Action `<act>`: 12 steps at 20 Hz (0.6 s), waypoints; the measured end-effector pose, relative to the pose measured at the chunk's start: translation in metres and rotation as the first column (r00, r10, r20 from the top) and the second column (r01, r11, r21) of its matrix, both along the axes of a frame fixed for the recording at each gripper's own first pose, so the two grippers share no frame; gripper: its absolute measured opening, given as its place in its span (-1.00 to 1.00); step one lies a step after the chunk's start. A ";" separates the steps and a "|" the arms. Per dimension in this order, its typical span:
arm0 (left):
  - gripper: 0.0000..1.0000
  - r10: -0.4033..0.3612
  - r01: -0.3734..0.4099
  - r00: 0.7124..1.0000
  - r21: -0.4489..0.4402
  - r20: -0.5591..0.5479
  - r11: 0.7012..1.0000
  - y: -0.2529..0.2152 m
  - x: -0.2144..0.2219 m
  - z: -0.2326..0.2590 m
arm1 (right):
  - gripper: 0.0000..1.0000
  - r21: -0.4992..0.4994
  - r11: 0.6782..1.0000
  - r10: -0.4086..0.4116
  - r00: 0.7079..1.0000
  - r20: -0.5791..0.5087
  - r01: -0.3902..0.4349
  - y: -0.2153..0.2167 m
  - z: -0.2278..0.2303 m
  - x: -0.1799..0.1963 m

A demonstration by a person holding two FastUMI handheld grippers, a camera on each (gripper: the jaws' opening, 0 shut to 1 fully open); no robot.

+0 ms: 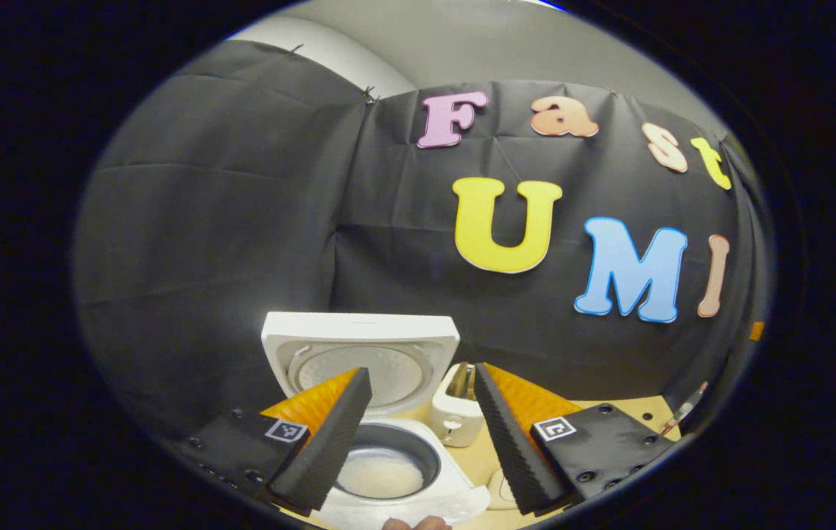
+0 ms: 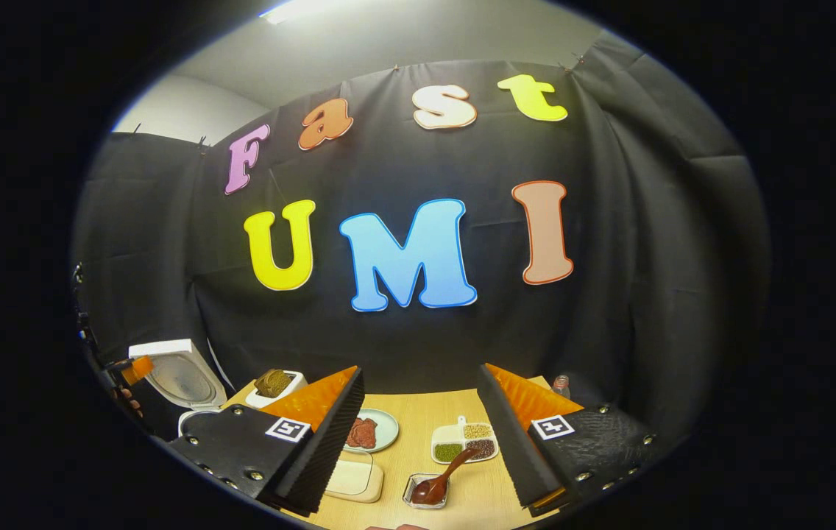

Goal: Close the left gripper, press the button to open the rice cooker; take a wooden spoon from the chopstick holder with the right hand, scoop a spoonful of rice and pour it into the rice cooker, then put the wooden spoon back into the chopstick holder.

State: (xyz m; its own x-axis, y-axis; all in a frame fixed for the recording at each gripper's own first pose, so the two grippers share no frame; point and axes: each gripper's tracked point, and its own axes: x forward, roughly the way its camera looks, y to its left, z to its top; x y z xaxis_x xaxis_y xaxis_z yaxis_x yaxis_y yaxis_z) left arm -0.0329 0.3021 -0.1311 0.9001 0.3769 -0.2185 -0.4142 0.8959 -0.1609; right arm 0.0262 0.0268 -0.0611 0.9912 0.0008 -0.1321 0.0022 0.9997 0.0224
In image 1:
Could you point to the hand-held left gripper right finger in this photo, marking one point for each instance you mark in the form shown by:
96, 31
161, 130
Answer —
514, 449

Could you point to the white rice cooker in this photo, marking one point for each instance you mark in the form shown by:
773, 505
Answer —
359, 331

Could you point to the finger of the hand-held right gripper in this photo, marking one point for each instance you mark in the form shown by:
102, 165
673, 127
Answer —
756, 331

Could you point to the clear bottle with red cap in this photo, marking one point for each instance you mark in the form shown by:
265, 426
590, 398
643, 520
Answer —
683, 411

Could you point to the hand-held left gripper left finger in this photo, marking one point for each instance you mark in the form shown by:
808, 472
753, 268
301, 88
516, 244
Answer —
330, 449

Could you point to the white toaster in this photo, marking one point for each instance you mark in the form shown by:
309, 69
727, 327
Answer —
455, 427

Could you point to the black backdrop cloth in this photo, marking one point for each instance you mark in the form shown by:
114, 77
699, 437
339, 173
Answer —
204, 258

